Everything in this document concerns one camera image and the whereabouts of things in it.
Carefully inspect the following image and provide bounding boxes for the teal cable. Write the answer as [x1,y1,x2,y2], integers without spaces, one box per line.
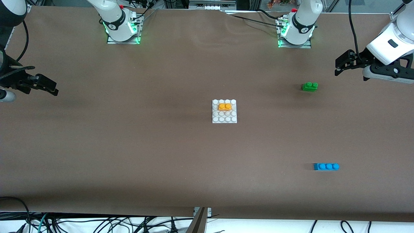
[37,212,49,233]

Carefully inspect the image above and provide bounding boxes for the looped black floor cable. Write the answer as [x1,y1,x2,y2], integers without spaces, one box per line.
[0,196,32,233]

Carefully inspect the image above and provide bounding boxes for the tangled black floor cables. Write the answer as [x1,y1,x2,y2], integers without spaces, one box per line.
[45,214,194,233]

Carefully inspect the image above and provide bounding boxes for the white studded base plate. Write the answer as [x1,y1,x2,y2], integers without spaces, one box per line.
[212,99,237,124]

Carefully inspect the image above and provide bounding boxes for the white perforated rail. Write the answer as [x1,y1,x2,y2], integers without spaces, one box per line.
[189,0,236,10]

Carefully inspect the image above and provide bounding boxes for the arched black floor cable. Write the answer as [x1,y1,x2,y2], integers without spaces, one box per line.
[340,220,355,233]

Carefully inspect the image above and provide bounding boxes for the straight black table cable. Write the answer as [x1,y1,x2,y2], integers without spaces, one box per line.
[230,15,280,27]

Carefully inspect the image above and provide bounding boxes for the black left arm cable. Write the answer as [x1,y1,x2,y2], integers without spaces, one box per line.
[348,0,361,62]

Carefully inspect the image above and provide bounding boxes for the curved black table cable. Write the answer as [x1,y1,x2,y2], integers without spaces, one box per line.
[256,9,287,20]

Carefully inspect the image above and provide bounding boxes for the blue three-stud block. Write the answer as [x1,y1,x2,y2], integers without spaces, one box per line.
[313,163,340,171]

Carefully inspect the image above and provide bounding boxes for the brown table cover sheet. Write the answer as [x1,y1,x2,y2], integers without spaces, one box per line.
[0,6,414,224]

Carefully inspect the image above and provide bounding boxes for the dark slanted post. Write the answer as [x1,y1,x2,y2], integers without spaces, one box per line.
[186,207,208,233]

